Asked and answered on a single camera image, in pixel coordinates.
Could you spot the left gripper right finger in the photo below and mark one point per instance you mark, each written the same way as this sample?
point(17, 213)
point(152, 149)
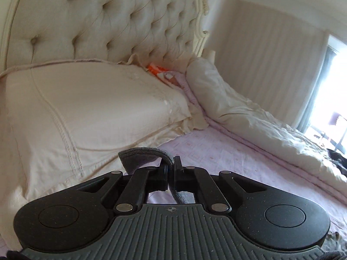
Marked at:
point(198, 182)

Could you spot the grey knitted sweater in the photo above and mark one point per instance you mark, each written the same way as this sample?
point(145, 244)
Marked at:
point(134, 158)

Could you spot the pink patterned bed sheet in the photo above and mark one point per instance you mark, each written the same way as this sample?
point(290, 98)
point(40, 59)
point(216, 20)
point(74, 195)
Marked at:
point(217, 149)

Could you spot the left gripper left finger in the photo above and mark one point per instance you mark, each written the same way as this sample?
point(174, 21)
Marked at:
point(143, 181)

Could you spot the orange white small object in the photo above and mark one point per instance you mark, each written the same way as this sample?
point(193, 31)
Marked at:
point(157, 71)

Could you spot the grey window curtain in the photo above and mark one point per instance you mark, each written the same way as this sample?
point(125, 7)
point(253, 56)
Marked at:
point(326, 65)

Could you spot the cream tufted headboard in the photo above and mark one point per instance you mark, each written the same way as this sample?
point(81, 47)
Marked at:
point(166, 32)

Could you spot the dark clothes pile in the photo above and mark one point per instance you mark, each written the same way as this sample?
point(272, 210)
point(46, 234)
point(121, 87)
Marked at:
point(339, 161)

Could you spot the cream rolled duvet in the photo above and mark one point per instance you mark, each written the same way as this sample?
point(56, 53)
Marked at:
point(249, 121)

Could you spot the cream pillow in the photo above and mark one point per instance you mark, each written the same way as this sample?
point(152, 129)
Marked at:
point(63, 123)

